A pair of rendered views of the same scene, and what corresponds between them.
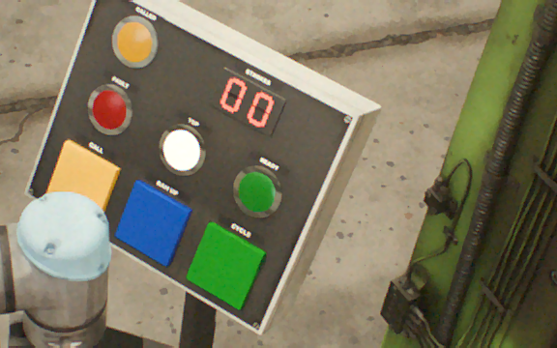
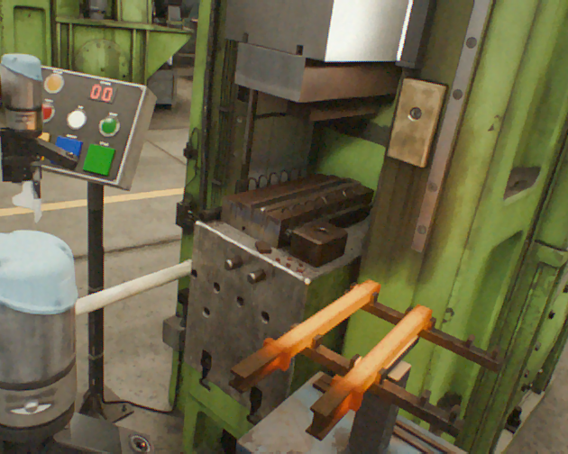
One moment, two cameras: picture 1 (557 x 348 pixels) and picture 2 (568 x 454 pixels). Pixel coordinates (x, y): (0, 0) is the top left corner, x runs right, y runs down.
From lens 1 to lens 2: 87 cm
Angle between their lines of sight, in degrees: 25
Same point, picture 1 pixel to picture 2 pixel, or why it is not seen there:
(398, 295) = (180, 206)
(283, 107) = (116, 91)
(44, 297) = (13, 85)
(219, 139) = (92, 111)
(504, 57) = (200, 71)
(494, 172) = (205, 118)
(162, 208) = (70, 143)
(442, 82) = not seen: hidden behind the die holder
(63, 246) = (21, 59)
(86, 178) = not seen: hidden behind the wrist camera
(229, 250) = (100, 151)
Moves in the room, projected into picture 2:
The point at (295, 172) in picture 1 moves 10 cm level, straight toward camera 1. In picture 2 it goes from (123, 114) to (118, 123)
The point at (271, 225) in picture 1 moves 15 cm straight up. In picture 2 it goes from (116, 138) to (117, 81)
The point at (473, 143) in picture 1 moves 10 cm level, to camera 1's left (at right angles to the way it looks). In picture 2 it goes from (196, 118) to (162, 114)
